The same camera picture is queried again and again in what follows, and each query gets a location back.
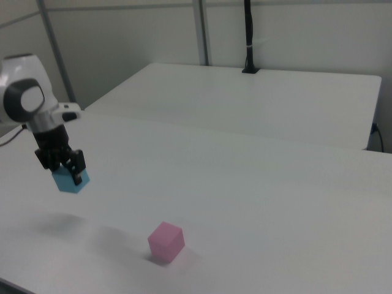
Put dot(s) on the white side table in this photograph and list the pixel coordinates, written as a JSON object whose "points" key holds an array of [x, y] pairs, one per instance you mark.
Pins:
{"points": [[251, 104]]}

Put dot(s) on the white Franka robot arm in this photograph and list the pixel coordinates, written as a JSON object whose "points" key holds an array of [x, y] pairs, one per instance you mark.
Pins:
{"points": [[24, 92]]}

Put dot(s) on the blue cube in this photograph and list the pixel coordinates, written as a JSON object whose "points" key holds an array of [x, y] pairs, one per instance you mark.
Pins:
{"points": [[65, 182]]}

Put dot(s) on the grey metal partition post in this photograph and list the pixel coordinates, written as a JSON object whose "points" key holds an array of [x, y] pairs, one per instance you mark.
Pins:
{"points": [[56, 52], [202, 30]]}

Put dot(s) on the pink cube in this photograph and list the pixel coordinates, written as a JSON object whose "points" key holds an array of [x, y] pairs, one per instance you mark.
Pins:
{"points": [[166, 242]]}

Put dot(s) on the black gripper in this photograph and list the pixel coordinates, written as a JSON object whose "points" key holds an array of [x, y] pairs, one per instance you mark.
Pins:
{"points": [[53, 150]]}

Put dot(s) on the black camera pole with base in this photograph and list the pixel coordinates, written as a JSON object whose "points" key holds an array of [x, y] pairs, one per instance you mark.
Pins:
{"points": [[249, 36]]}

